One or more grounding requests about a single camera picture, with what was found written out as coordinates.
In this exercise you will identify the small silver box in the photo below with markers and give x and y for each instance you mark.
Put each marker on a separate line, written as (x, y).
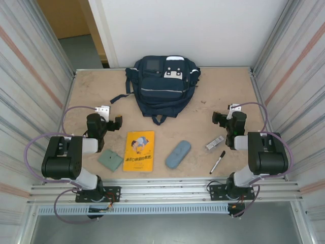
(214, 142)

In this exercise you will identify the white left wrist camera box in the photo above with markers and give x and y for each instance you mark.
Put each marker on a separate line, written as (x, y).
(103, 110)

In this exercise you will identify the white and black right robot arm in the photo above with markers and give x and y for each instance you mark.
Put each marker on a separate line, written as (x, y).
(269, 157)

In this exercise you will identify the green fabric wallet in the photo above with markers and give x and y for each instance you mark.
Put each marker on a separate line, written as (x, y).
(109, 160)

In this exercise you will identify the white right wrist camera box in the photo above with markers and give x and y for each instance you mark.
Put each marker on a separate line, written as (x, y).
(232, 108)

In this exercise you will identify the blue-grey pencil case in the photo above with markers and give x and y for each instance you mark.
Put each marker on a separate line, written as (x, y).
(177, 153)

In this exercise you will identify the black and white marker pen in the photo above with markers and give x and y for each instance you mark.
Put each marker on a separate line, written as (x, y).
(217, 162)

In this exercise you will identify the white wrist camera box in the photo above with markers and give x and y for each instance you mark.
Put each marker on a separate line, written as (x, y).
(103, 110)
(232, 108)

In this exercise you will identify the brown wooden door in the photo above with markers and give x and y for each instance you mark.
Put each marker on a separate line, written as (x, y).
(68, 17)

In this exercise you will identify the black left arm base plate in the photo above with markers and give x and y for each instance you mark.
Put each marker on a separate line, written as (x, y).
(113, 190)

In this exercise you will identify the navy blue backpack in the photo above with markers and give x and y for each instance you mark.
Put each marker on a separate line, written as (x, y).
(162, 89)

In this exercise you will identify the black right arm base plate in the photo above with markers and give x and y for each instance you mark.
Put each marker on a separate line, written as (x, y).
(215, 189)

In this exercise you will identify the yellow picture book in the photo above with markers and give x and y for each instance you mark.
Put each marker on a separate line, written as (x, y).
(138, 162)

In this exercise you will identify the aluminium mounting rail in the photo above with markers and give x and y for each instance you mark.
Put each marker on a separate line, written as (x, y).
(162, 189)

